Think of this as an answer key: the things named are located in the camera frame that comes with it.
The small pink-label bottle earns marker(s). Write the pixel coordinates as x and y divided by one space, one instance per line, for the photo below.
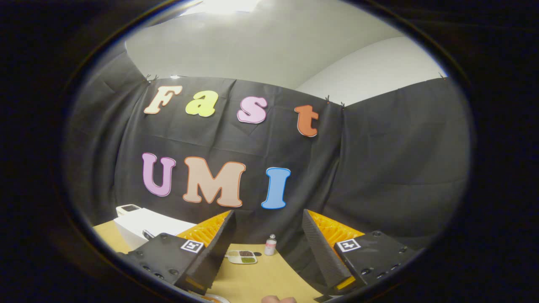
270 246

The white microwave oven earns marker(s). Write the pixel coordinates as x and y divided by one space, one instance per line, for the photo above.
156 221

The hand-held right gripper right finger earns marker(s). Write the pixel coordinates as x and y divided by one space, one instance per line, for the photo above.
322 261

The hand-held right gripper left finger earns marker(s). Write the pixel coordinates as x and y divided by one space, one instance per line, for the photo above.
217 256

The white divided condiment dish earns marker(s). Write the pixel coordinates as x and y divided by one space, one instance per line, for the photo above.
242 257

